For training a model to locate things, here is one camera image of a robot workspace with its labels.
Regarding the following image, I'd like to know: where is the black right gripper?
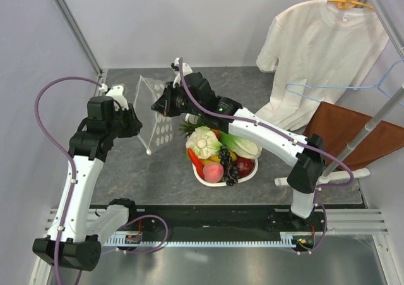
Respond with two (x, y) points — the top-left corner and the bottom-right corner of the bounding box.
(151, 82), (203, 118)

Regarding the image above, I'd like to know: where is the blue clothes hanger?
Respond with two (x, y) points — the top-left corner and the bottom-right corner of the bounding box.
(285, 59), (403, 103)

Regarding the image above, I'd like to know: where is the dark toy grape bunch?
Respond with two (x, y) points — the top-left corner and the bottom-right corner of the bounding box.
(218, 146), (239, 187)

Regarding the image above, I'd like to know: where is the yellow toy banana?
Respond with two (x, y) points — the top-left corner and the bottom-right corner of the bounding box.
(200, 150), (238, 166)

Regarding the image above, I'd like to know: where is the green toy lettuce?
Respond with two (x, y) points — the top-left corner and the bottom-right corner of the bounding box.
(220, 131), (262, 159)

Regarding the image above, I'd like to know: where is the grey clothes rack stand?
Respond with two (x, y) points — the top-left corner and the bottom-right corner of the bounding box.
(274, 0), (404, 186)

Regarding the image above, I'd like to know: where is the white t-shirt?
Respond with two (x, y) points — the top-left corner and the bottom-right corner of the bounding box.
(256, 0), (389, 130)

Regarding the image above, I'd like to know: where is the white perforated plastic basket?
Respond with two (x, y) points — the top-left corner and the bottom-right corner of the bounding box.
(192, 157), (259, 187)

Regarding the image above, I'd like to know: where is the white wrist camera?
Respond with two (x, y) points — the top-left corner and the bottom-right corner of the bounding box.
(98, 83), (129, 110)
(170, 58), (193, 76)

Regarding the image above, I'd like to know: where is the purple cable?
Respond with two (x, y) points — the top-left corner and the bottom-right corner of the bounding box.
(33, 76), (170, 285)
(177, 56), (355, 256)

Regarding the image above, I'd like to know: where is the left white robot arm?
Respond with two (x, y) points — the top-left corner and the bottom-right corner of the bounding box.
(32, 95), (142, 271)

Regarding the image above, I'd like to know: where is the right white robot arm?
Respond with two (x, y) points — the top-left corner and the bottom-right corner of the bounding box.
(151, 73), (325, 231)

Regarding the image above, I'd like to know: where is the white green toy cabbage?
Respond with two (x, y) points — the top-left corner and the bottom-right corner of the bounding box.
(186, 126), (222, 159)

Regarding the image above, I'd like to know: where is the aluminium frame rail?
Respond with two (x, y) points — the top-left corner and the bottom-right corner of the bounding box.
(53, 0), (103, 76)

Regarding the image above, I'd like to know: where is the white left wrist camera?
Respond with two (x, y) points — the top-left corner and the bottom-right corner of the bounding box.
(98, 83), (129, 110)

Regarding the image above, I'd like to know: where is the brown cloth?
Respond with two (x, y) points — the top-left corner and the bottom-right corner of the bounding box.
(304, 102), (403, 171)

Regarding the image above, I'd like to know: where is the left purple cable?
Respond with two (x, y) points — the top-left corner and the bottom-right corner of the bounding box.
(33, 76), (170, 285)

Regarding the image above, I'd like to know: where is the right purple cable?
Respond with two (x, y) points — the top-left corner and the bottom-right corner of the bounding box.
(177, 56), (355, 256)

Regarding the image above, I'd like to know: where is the orange clothes hanger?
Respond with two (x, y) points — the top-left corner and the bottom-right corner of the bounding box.
(328, 0), (374, 10)

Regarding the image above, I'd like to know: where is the red toy chili pepper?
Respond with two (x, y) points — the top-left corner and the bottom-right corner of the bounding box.
(187, 148), (203, 172)

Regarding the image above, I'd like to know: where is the clear dotted zip top bag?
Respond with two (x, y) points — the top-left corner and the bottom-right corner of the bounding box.
(133, 76), (174, 155)

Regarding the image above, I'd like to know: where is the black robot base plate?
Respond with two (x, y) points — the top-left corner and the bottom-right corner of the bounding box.
(113, 205), (327, 252)

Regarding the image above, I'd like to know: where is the dark red toy pomegranate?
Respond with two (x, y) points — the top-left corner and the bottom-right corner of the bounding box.
(235, 157), (255, 178)

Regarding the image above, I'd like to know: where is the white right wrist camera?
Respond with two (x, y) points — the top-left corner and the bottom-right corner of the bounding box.
(170, 58), (193, 76)

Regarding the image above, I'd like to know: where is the white slotted cable duct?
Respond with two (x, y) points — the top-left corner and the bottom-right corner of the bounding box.
(104, 232), (296, 248)

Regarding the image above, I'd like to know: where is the pink toy peach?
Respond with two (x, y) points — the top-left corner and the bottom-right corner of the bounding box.
(203, 162), (224, 183)

